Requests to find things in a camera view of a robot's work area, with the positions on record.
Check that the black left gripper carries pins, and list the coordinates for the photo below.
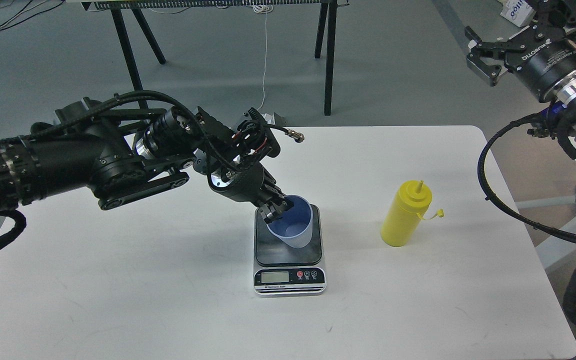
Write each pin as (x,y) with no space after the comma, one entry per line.
(256,186)

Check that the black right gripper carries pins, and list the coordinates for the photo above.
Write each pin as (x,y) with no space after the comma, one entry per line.
(548,70)

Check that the blue plastic cup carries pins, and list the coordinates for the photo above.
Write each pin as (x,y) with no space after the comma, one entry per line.
(295,226)

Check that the yellow squeeze bottle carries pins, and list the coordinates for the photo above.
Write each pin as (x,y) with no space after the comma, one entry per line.
(408,208)

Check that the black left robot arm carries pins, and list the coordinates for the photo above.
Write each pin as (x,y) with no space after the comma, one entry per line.
(134,146)

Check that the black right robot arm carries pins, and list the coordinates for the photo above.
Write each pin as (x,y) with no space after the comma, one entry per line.
(527,169)

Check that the digital kitchen scale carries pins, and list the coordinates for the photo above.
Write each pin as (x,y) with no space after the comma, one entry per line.
(280,270)

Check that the white cardboard box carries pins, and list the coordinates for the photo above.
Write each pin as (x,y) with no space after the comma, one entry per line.
(517,12)

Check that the white power adapter on floor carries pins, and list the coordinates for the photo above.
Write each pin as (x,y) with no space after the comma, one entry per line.
(274,119)

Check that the black trestle table frame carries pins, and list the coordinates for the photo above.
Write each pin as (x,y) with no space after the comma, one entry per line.
(226,41)

